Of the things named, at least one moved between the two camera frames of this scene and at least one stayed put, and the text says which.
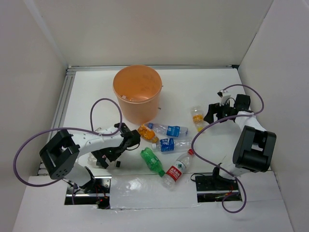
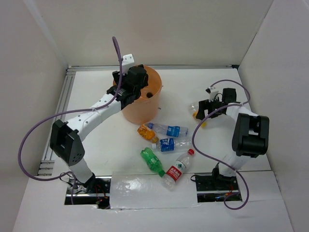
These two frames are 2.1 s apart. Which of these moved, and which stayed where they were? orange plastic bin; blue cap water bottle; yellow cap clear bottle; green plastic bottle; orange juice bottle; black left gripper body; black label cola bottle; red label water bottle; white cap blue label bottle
Moved: black left gripper body; yellow cap clear bottle; black label cola bottle
Stayed: orange juice bottle; blue cap water bottle; green plastic bottle; red label water bottle; white cap blue label bottle; orange plastic bin
